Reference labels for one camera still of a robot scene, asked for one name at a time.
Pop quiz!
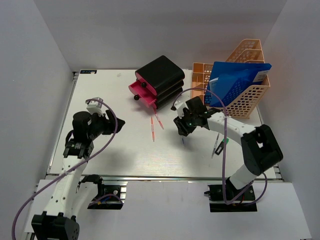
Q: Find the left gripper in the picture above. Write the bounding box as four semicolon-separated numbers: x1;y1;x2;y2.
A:
87;109;126;140

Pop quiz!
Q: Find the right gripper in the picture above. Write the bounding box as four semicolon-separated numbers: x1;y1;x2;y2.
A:
174;109;198;137

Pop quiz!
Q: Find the short red pen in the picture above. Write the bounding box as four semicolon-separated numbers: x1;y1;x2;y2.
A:
153;108;165;130

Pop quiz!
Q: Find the long red pen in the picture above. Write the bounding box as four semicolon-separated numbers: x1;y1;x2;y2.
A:
150;116;155;142

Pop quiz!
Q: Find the dark clear pen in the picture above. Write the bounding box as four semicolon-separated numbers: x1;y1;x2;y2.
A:
211;133;220;159

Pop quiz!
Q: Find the black pink drawer organizer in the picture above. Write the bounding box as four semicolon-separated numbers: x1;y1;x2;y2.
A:
128;55;185;110

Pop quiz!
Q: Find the blue plastic folder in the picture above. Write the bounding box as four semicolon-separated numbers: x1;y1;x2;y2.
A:
204;61;272;108

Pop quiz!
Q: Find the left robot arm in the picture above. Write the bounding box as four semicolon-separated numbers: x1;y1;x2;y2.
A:
31;109;125;240

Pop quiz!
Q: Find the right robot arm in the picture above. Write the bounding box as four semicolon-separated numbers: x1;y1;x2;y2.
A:
171;96;284;204

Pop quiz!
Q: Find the green highlighter marker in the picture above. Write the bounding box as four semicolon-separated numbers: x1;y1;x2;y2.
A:
214;140;224;155

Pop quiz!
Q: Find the black label sticker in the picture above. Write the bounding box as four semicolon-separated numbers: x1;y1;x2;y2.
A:
79;69;97;75

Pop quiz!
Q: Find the peach file rack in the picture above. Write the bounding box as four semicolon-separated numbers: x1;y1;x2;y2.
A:
191;38;270;119

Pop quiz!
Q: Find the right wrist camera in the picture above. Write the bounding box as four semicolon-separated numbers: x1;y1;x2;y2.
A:
170;100;188;119

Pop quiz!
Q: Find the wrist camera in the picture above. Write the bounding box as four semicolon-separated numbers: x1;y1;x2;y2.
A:
170;100;188;119
85;97;103;116

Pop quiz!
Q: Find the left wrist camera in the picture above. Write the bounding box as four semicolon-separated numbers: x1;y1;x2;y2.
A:
85;97;103;116

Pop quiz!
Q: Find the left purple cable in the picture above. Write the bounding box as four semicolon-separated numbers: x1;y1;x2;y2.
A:
11;99;123;240

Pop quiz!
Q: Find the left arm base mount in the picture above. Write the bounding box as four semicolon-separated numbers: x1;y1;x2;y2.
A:
80;174;127;210

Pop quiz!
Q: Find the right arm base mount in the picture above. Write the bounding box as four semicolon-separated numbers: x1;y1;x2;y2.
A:
204;183;258;213

